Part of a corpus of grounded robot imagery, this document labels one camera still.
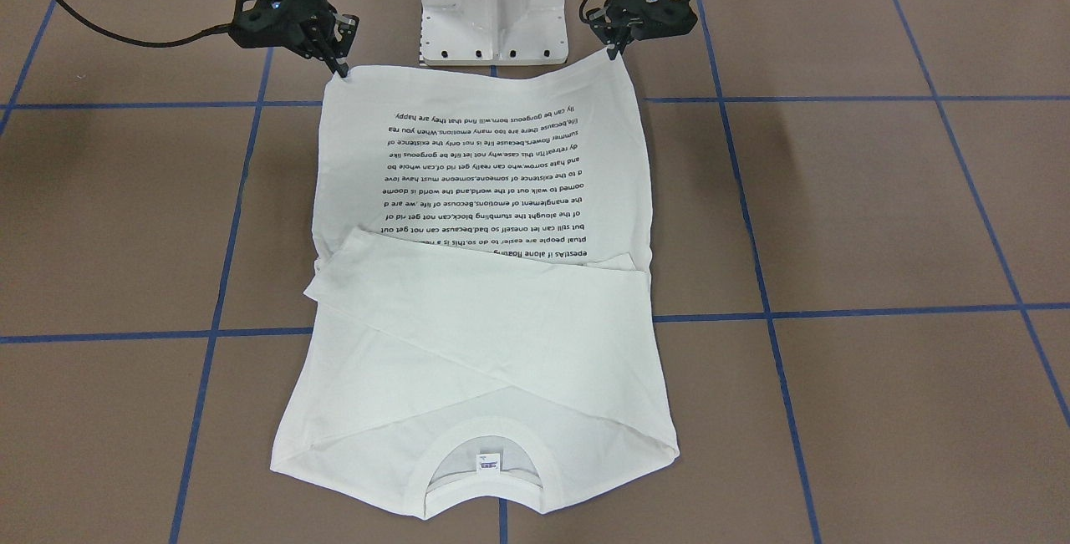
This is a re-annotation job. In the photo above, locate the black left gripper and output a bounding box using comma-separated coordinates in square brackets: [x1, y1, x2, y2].
[585, 0, 698, 60]

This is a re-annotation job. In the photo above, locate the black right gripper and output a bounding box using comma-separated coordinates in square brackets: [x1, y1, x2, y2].
[231, 0, 360, 77]

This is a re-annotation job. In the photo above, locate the white long-sleeve printed shirt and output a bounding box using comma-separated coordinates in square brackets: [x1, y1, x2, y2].
[270, 50, 681, 520]

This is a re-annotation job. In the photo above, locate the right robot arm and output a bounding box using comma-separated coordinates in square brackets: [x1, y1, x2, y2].
[229, 0, 360, 77]

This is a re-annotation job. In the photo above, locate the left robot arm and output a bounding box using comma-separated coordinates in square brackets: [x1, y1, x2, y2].
[578, 0, 698, 60]

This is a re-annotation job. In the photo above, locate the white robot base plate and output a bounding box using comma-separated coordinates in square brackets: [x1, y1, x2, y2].
[421, 0, 568, 67]

